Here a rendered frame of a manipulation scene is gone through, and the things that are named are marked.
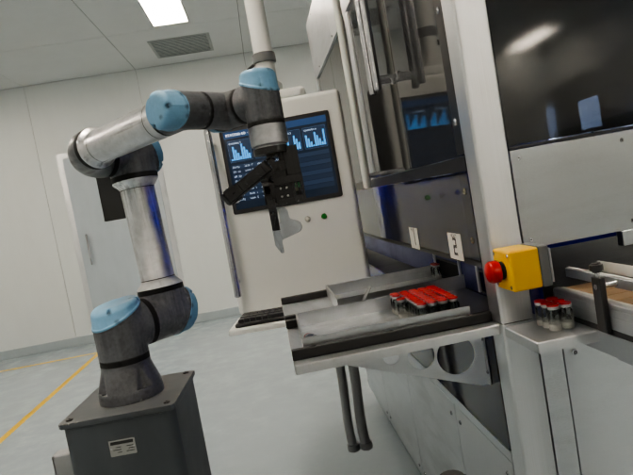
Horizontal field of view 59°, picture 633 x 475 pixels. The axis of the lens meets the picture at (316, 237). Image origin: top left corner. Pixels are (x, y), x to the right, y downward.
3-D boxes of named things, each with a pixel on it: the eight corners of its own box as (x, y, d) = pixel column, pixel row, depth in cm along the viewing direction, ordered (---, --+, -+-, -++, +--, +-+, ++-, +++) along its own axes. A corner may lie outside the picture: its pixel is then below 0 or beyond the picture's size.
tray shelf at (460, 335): (431, 279, 178) (430, 273, 178) (539, 325, 109) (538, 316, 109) (283, 308, 174) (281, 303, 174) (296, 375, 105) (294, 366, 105)
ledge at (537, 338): (575, 321, 107) (573, 312, 107) (617, 337, 94) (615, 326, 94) (505, 335, 106) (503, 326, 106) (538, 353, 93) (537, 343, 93)
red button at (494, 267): (503, 279, 102) (500, 257, 102) (513, 282, 98) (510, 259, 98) (483, 283, 102) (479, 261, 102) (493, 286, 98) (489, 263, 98)
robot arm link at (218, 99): (180, 98, 116) (215, 84, 109) (220, 99, 125) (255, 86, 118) (187, 136, 117) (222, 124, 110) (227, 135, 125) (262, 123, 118)
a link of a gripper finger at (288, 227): (306, 250, 112) (298, 204, 111) (277, 254, 111) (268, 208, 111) (305, 248, 115) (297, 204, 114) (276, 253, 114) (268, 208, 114)
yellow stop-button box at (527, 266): (534, 280, 105) (527, 241, 104) (554, 285, 98) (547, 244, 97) (495, 287, 104) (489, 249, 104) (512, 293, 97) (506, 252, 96)
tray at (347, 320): (433, 301, 138) (431, 286, 138) (472, 322, 113) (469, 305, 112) (298, 327, 136) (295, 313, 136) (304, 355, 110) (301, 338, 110)
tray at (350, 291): (435, 275, 173) (433, 264, 173) (465, 287, 148) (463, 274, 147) (327, 296, 170) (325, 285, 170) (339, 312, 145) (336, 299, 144)
